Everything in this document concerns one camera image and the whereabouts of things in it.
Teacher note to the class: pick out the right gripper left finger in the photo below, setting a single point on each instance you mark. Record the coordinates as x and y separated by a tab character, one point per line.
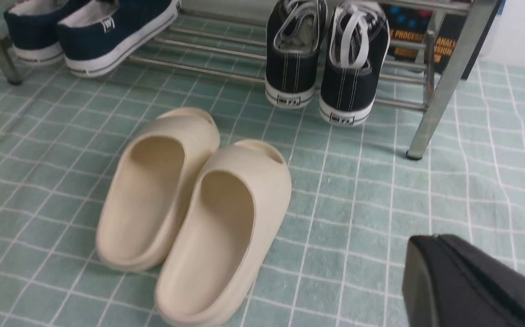
437	294

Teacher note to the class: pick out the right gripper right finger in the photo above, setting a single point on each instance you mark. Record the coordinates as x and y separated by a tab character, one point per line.
499	286

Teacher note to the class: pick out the black canvas sneaker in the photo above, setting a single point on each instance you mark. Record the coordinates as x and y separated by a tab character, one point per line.
357	42
294	35

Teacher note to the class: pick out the steel shoe rack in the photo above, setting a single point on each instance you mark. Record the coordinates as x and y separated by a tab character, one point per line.
479	16

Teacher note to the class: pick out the right cream foam slide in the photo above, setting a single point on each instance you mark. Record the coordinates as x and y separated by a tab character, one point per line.
239	201

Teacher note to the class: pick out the cream foam slide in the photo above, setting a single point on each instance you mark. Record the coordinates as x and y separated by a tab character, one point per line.
151	189
239	201

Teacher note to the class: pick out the black image processing book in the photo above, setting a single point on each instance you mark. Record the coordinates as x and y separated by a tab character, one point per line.
407	24

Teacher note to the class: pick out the left cream foam slide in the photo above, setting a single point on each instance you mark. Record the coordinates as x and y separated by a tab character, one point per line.
151	189

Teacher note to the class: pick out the green checked tablecloth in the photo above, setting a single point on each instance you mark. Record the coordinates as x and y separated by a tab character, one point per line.
338	258

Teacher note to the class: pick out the right navy canvas sneaker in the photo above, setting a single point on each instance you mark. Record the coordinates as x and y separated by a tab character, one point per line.
103	33

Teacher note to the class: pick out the navy canvas sneaker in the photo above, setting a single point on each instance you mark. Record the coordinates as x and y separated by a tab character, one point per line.
32	29
103	33

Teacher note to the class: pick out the left navy canvas sneaker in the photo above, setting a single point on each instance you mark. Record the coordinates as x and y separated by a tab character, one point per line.
32	29

